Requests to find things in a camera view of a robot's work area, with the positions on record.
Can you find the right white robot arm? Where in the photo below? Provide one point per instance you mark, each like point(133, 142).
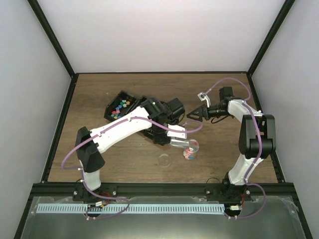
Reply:
point(257, 138)

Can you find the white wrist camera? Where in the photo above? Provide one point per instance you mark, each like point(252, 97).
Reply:
point(176, 131)
point(204, 98)

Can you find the star candies in jar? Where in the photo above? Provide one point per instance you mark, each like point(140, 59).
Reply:
point(189, 153)

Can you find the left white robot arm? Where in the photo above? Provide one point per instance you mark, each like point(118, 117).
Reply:
point(91, 144)

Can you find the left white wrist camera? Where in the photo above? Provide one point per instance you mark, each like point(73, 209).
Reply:
point(176, 131)

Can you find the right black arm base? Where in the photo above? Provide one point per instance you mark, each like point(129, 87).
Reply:
point(224, 191)

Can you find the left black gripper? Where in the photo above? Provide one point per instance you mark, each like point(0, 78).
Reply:
point(157, 139)

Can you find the black bin star candies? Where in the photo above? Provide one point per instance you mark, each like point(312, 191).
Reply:
point(121, 105)

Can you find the metal scoop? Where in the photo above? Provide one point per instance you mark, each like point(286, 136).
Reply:
point(183, 143)

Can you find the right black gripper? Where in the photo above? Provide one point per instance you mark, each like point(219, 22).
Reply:
point(200, 110)

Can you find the black bin round lollipops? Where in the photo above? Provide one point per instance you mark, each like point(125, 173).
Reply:
point(158, 113)

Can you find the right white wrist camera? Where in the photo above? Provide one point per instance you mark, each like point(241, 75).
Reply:
point(204, 98)

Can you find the clear jar lid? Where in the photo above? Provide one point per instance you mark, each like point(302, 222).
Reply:
point(164, 160)

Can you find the black aluminium frame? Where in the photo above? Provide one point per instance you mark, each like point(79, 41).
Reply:
point(46, 188)

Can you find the light blue slotted cable duct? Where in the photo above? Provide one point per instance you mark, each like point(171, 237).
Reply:
point(209, 209)

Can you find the clear glass jar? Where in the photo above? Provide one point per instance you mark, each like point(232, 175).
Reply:
point(196, 146)

